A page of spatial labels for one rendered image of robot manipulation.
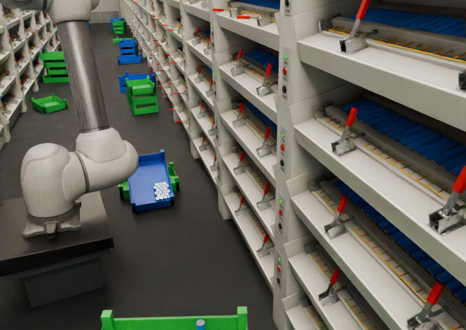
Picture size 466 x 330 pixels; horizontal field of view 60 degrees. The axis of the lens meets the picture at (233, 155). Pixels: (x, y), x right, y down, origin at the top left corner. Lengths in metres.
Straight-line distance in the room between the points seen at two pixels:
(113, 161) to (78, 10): 0.52
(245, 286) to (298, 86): 0.84
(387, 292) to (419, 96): 0.36
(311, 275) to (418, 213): 0.50
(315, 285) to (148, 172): 1.28
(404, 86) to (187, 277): 1.17
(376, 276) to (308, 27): 0.52
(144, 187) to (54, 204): 0.71
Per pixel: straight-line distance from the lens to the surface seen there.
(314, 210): 0.97
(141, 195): 2.04
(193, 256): 1.66
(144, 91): 3.32
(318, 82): 0.94
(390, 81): 0.63
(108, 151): 1.46
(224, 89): 1.61
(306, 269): 1.10
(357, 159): 0.78
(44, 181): 1.41
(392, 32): 0.74
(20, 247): 1.46
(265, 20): 1.13
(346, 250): 0.86
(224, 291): 1.51
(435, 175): 0.68
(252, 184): 1.46
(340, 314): 1.00
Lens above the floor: 1.03
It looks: 24 degrees down
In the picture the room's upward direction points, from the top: 1 degrees counter-clockwise
